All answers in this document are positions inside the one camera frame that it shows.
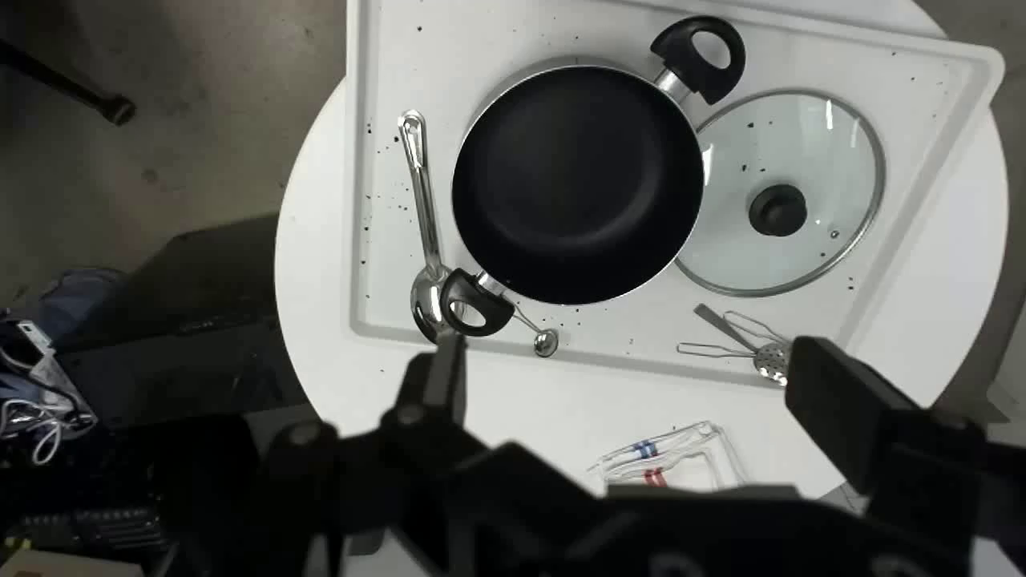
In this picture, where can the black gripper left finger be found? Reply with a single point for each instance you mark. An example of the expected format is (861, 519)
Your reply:
(432, 383)

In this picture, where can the folded white striped towel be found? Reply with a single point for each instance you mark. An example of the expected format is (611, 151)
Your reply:
(686, 459)

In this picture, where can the round white table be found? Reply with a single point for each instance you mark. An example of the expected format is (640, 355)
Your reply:
(570, 414)

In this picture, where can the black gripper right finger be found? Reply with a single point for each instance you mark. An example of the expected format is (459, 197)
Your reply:
(876, 434)

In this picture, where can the large metal spoon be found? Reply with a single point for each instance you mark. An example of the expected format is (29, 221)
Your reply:
(426, 284)

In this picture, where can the black pot with handles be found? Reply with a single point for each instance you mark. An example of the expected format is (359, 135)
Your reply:
(579, 185)

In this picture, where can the small metal measuring spoon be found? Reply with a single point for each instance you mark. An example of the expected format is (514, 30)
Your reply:
(542, 337)

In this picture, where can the white plastic tray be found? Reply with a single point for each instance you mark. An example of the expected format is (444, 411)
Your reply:
(448, 59)

